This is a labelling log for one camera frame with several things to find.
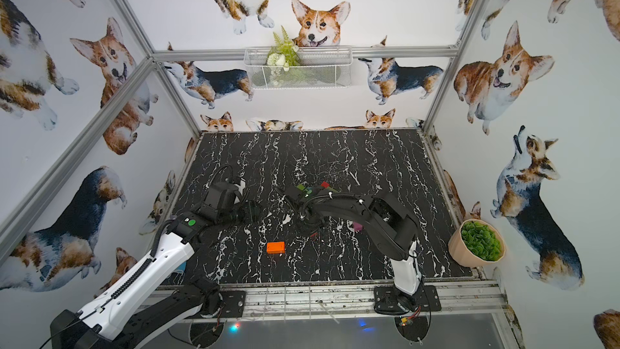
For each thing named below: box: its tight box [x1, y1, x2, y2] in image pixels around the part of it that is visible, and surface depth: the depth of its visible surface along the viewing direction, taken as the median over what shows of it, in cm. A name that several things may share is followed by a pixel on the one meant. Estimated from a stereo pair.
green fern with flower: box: [266, 25, 302, 72], surface depth 85 cm
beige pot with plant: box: [448, 218, 507, 268], surface depth 76 cm
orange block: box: [266, 241, 286, 255], surface depth 85 cm
